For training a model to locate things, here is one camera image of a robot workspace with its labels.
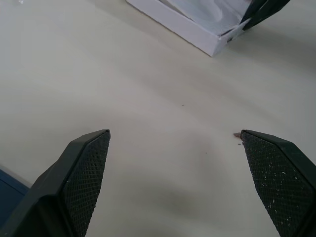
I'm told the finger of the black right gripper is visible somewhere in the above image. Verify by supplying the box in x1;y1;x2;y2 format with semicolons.
241;0;291;32
242;0;269;23

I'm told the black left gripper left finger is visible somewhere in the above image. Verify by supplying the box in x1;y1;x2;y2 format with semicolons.
0;129;111;237

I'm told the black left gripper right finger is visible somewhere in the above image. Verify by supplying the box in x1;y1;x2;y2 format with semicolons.
240;129;316;237

